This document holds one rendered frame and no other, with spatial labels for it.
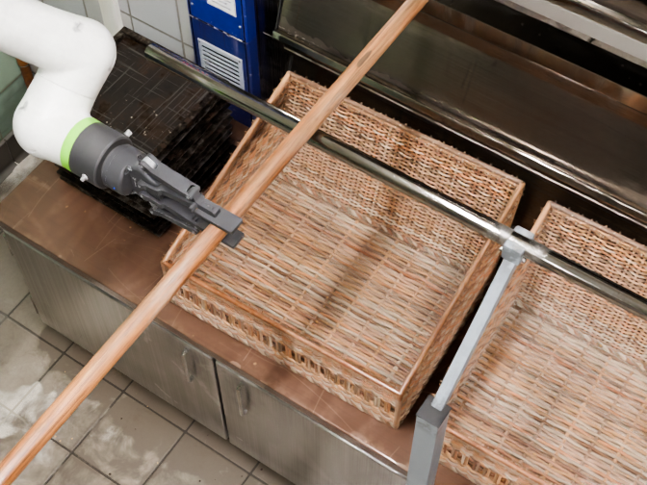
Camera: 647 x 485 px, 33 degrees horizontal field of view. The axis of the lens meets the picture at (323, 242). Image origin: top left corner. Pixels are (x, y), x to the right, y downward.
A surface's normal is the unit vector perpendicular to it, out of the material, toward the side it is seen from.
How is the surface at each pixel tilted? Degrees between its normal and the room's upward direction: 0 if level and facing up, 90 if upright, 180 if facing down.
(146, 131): 0
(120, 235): 0
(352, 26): 70
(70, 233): 0
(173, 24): 90
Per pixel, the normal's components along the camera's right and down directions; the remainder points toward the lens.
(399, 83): -0.52, 0.46
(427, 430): -0.55, 0.69
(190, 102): 0.00, -0.55
